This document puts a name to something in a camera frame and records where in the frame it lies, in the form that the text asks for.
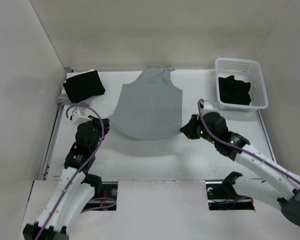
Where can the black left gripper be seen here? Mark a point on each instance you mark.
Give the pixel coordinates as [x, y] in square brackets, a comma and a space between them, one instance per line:
[96, 122]

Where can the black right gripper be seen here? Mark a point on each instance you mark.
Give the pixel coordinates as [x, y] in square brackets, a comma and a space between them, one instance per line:
[188, 129]

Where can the grey tank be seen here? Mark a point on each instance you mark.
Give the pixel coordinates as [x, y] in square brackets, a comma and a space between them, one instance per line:
[64, 99]
[149, 108]

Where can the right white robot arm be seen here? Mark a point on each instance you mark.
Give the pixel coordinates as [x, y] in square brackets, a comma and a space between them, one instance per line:
[275, 186]

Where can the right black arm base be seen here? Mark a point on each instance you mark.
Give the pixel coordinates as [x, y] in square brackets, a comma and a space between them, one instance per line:
[222, 196]

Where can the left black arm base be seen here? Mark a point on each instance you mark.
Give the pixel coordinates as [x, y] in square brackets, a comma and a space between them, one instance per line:
[105, 194]

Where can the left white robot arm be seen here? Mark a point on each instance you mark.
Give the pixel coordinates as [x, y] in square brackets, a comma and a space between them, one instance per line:
[76, 186]

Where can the folded grey tank top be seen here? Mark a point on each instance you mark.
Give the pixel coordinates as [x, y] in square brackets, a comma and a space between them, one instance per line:
[64, 99]

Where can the folded black tank top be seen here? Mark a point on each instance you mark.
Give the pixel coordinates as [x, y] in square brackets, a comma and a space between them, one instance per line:
[83, 86]

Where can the black tank top in basket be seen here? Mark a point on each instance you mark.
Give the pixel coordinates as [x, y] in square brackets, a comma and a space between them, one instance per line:
[234, 91]

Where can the folded white tank top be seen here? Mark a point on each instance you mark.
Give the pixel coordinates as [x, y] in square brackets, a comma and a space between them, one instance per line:
[73, 74]

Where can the white plastic basket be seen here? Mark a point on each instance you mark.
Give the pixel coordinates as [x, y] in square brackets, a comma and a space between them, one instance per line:
[247, 71]

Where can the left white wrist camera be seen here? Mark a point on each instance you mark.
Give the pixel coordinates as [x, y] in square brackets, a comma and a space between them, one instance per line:
[77, 116]

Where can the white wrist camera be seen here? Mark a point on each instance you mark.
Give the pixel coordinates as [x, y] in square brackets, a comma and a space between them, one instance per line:
[77, 116]
[205, 105]

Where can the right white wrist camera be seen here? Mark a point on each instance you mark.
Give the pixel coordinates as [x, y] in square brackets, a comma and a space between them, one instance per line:
[205, 105]

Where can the silver table rail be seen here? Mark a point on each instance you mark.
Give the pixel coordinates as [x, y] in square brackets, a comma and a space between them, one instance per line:
[52, 140]

